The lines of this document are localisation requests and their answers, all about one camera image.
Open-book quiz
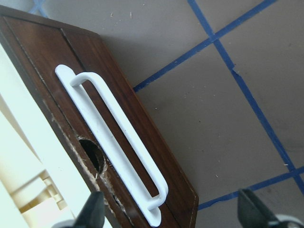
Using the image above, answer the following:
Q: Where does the cream plastic bin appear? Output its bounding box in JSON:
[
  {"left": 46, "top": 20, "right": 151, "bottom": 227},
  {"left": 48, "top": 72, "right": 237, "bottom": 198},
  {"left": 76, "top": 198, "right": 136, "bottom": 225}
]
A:
[{"left": 0, "top": 49, "right": 90, "bottom": 228}]

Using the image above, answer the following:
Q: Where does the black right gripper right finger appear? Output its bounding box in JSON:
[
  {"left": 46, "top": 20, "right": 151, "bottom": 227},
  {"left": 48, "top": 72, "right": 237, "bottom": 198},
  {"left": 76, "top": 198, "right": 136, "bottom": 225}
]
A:
[{"left": 237, "top": 189, "right": 280, "bottom": 228}]

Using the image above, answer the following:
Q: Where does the wooden drawer with white handle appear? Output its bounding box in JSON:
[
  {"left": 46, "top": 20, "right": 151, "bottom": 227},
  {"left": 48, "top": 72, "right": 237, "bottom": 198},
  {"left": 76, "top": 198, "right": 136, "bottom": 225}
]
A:
[{"left": 4, "top": 16, "right": 181, "bottom": 228}]

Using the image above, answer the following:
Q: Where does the dark wooden drawer cabinet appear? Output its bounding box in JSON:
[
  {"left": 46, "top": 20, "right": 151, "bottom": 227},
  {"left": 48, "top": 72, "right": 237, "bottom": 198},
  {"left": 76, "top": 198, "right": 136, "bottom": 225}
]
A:
[{"left": 0, "top": 6, "right": 199, "bottom": 228}]

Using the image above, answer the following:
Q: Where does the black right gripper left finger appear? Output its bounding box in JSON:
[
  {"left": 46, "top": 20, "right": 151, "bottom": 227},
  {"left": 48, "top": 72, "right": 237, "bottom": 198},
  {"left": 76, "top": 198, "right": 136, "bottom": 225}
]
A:
[{"left": 75, "top": 191, "right": 105, "bottom": 228}]

